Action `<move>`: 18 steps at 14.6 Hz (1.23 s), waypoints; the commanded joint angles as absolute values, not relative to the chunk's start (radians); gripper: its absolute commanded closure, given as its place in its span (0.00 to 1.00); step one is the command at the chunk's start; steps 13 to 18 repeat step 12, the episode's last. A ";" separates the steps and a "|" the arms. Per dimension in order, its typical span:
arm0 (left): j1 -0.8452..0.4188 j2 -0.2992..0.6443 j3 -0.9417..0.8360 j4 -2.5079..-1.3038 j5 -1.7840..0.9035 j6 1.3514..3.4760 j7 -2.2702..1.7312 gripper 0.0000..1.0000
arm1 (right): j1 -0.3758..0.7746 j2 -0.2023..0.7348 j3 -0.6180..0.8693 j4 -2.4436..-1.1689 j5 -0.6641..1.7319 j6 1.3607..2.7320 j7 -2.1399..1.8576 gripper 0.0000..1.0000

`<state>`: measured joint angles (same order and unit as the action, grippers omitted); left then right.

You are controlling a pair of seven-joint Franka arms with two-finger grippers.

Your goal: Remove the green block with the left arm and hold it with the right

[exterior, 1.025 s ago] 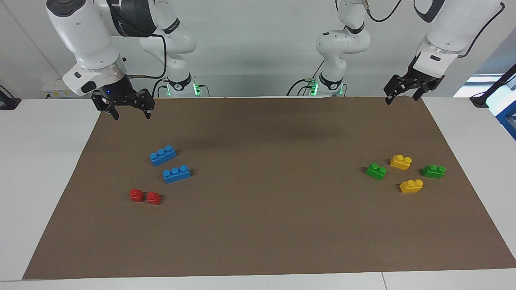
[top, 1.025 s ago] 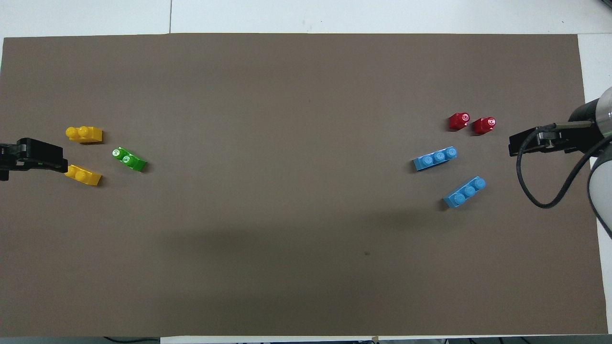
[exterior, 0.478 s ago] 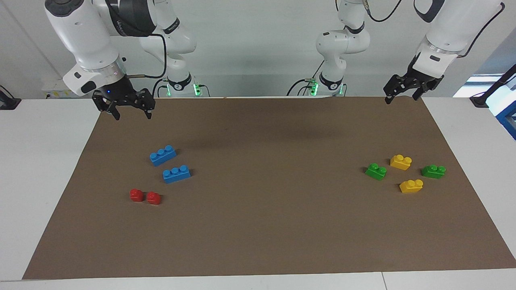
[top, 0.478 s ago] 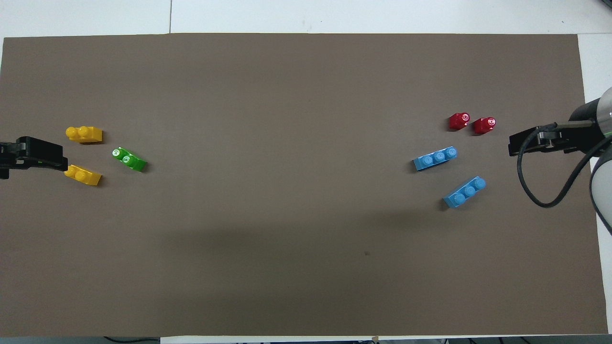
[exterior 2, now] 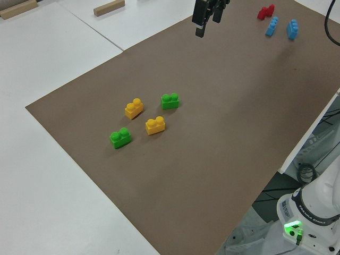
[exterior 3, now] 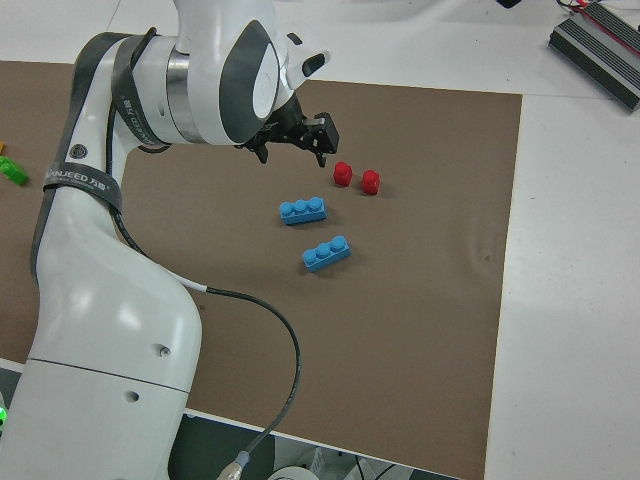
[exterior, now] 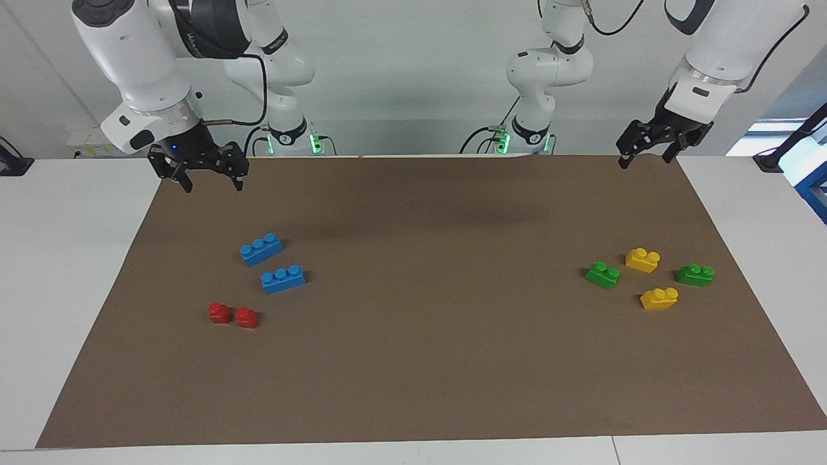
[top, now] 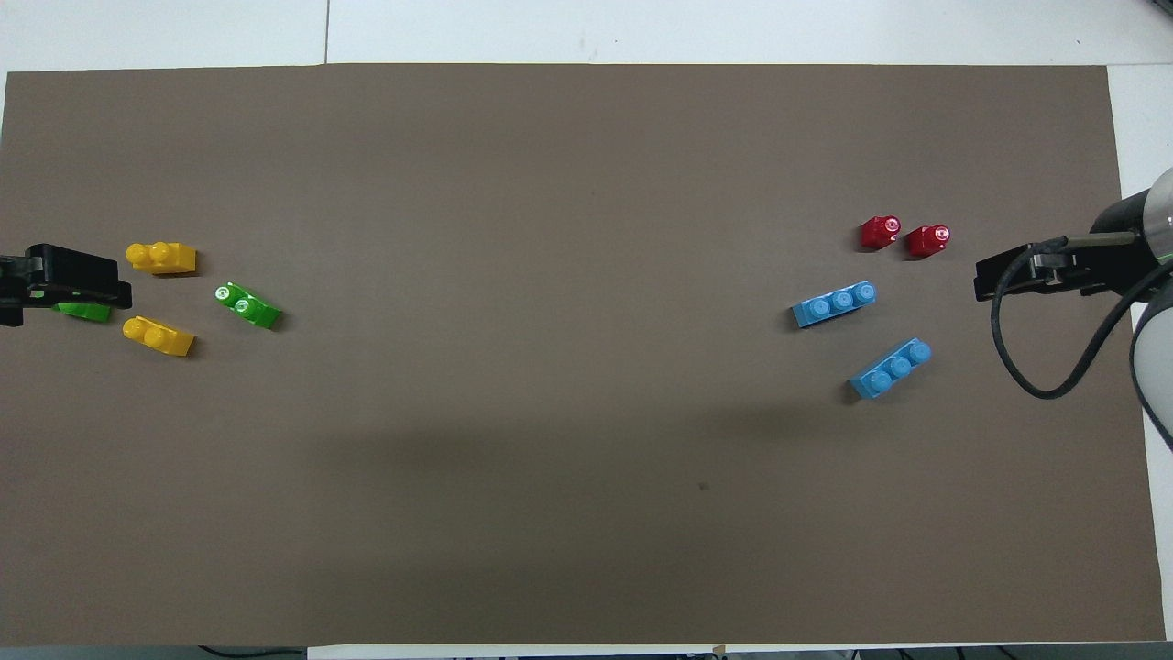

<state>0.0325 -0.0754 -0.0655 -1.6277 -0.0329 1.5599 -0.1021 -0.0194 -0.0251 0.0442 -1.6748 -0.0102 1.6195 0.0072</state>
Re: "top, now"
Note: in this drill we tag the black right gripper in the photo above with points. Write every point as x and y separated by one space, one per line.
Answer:
1123 247

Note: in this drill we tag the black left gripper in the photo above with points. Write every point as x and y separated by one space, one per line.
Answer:
14 284

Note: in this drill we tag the green two-stud toy block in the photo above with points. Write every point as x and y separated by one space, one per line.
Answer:
249 307
87 313

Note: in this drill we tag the blue three-stud toy block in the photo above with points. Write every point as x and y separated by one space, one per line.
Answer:
832 306
889 370

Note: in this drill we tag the yellow two-stud toy block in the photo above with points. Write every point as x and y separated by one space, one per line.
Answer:
158 336
163 259

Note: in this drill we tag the red one-stud toy block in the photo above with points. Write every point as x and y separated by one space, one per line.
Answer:
878 234
926 242

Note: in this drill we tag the brown table mat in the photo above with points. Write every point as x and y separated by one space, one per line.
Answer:
586 183

